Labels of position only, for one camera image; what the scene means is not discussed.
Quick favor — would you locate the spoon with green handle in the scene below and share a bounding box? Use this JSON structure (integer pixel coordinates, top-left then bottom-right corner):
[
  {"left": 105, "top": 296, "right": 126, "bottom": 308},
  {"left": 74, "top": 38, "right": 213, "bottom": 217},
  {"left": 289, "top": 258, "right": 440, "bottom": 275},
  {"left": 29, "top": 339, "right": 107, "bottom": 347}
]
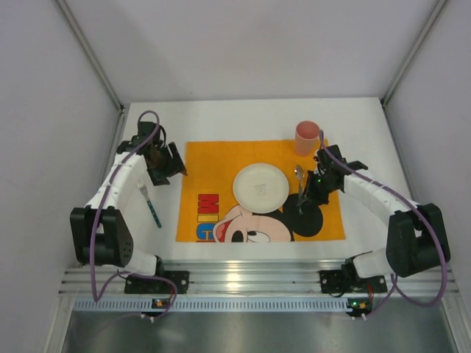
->
[{"left": 294, "top": 165, "right": 304, "bottom": 215}]

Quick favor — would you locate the pink plastic cup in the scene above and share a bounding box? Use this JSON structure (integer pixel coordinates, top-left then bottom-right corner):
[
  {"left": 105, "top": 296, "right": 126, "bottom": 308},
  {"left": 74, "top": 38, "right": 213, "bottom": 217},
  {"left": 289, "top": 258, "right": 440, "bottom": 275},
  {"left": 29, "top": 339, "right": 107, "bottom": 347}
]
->
[{"left": 294, "top": 121, "right": 320, "bottom": 157}]

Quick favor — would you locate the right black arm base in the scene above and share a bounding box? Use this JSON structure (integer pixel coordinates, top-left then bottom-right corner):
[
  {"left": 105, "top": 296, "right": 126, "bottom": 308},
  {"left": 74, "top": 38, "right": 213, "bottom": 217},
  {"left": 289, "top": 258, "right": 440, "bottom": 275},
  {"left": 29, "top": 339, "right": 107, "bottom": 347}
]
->
[{"left": 319, "top": 257, "right": 388, "bottom": 297}]

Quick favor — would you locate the perforated metal cable tray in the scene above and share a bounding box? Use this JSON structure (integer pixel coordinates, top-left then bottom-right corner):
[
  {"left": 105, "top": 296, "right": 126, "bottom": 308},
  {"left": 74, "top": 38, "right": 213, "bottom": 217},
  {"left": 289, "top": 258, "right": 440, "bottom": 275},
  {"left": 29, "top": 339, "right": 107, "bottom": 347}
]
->
[{"left": 73, "top": 296, "right": 372, "bottom": 313}]

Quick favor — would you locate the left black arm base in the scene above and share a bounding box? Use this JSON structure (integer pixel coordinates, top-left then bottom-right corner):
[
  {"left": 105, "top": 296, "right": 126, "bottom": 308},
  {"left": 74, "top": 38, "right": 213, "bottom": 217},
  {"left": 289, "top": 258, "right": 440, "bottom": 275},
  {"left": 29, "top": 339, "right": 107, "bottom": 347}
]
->
[{"left": 117, "top": 271, "right": 190, "bottom": 294}]

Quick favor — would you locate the orange Mickey Mouse placemat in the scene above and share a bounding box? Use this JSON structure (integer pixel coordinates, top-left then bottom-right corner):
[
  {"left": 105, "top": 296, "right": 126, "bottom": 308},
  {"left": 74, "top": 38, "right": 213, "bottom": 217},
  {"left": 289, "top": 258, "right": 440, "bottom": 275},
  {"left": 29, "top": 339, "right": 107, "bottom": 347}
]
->
[{"left": 176, "top": 140, "right": 346, "bottom": 245}]

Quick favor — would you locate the right aluminium corner post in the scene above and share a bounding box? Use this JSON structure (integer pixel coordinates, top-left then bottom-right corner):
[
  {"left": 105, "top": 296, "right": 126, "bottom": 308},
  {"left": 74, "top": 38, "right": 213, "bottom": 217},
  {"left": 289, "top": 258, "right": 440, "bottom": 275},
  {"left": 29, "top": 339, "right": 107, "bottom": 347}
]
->
[{"left": 380, "top": 0, "right": 452, "bottom": 106}]

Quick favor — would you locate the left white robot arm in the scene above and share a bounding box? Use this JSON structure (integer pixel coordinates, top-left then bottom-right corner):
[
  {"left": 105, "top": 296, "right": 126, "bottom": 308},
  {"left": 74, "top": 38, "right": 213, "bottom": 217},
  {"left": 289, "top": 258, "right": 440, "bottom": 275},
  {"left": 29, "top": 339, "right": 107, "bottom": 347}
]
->
[{"left": 70, "top": 121, "right": 186, "bottom": 277}]

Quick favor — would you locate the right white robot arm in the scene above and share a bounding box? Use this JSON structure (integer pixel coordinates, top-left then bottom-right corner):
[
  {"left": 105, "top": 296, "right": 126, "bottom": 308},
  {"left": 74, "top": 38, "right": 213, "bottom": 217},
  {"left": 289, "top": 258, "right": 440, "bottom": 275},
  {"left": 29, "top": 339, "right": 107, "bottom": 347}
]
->
[{"left": 295, "top": 145, "right": 450, "bottom": 279}]

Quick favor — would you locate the aluminium mounting rail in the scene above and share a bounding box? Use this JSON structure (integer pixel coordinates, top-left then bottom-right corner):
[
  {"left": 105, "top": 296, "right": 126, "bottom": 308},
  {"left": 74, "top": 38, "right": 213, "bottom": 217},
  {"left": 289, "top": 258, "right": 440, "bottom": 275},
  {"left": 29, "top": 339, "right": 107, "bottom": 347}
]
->
[{"left": 59, "top": 260, "right": 442, "bottom": 298}]

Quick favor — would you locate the fork with green handle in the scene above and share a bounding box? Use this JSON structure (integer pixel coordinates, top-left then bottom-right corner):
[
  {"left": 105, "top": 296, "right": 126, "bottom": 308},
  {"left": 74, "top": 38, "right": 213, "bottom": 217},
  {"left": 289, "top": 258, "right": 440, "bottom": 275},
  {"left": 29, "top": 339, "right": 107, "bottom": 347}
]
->
[{"left": 137, "top": 179, "right": 162, "bottom": 229}]

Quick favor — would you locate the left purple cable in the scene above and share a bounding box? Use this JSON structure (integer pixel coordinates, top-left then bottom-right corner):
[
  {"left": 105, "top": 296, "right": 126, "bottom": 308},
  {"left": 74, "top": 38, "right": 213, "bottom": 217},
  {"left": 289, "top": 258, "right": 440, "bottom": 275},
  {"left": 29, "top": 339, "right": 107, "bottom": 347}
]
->
[{"left": 89, "top": 110, "right": 180, "bottom": 317}]

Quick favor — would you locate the cream white plate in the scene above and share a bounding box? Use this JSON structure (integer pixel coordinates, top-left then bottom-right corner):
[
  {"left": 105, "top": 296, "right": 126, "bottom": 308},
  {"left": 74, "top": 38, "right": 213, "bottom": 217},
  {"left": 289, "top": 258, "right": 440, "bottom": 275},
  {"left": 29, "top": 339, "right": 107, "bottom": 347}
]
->
[{"left": 233, "top": 163, "right": 290, "bottom": 214}]

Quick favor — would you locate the aluminium corner post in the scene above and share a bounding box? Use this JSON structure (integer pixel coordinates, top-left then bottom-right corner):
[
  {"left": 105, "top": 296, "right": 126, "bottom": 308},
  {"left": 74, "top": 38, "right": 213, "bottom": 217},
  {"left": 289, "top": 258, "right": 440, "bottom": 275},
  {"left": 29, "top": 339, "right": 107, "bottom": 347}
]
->
[
  {"left": 54, "top": 0, "right": 124, "bottom": 111},
  {"left": 380, "top": 0, "right": 452, "bottom": 106}
]

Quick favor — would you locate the left aluminium corner post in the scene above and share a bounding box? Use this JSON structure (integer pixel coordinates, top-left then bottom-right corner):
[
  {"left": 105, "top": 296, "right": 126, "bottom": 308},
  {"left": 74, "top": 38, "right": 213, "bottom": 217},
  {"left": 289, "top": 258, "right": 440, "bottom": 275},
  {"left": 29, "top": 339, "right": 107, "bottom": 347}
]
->
[{"left": 54, "top": 0, "right": 124, "bottom": 111}]

